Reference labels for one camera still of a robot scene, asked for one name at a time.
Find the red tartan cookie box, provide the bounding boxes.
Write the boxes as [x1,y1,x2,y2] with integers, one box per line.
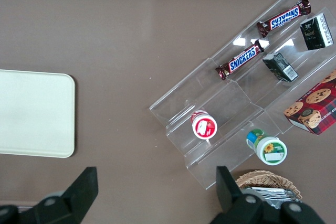
[283,68,336,136]

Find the light wicker basket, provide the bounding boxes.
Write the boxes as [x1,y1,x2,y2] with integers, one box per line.
[234,170,303,204]

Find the small black white carton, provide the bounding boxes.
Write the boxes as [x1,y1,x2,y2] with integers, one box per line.
[299,13,334,51]
[262,52,299,82]

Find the green lidded yogurt cup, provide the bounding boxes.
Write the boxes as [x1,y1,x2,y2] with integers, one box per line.
[246,129,288,166]

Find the Snickers chocolate bar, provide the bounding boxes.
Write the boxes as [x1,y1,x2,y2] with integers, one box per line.
[256,0,312,38]
[215,39,265,81]

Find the stacked aluminium foil trays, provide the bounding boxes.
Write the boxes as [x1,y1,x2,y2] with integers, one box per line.
[241,186,300,209]

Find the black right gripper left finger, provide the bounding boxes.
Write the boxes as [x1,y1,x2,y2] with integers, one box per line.
[0,166,99,224]

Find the clear acrylic stepped display stand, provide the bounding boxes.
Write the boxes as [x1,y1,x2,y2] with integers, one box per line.
[149,0,336,190]

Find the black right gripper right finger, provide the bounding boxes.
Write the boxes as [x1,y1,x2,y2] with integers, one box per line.
[209,166,323,224]

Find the red lidded yogurt cup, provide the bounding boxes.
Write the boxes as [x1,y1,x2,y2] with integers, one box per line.
[191,109,218,140]

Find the cream rectangular plastic tray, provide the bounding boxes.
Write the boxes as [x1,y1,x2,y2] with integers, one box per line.
[0,69,76,159]

